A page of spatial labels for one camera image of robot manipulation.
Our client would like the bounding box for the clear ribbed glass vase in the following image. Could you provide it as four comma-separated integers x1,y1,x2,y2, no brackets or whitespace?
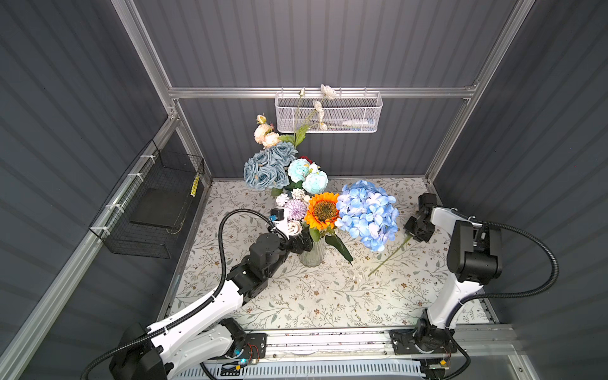
299,242,326,268

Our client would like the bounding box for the pink peach flower bunch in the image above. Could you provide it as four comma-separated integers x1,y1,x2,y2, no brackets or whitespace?
275,193,311,237

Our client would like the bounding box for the blue purple glass vase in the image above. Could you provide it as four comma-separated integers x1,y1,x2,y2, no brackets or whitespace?
287,188,308,199

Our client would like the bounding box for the blue hydrangea flower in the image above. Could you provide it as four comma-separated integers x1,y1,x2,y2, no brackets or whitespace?
335,180,400,252

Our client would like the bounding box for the pale blue peony stem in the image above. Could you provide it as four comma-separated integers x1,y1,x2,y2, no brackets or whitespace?
288,158,329,195

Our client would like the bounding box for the dusty blue rose bunch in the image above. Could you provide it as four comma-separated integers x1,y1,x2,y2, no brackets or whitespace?
243,142,298,191

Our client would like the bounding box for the white peony flower stem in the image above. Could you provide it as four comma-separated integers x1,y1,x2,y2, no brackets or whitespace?
254,114,281,149

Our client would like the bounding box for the white poppy flower stem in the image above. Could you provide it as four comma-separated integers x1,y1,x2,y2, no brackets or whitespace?
281,84,337,147

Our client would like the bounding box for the peach carnation flower stem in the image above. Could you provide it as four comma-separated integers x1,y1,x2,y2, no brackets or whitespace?
367,234,413,277

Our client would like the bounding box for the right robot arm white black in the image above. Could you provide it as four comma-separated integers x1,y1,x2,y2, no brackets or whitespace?
405,193,503,353

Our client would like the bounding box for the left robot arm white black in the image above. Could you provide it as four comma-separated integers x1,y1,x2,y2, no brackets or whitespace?
109,231,314,379

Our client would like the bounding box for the floral patterned table mat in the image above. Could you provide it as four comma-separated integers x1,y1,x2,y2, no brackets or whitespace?
169,180,450,329

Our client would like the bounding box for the yellow tag on basket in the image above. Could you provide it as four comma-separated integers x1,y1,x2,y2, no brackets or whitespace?
189,174,200,198

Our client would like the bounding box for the marker pen in basket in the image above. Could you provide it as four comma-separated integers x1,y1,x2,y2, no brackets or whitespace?
328,119,377,132

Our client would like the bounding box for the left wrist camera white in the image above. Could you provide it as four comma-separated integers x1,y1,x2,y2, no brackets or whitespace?
269,207,288,233

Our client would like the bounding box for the black wire wall basket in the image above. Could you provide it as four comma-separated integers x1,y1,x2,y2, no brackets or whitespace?
90,142,205,259

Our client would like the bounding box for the white wire mesh basket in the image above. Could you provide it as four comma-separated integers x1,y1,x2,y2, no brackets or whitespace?
275,91,383,134

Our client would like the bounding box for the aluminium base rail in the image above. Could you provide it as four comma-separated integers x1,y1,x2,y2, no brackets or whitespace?
127,325,538,380

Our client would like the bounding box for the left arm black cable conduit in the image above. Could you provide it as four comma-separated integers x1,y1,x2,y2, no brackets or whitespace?
79,208,286,380

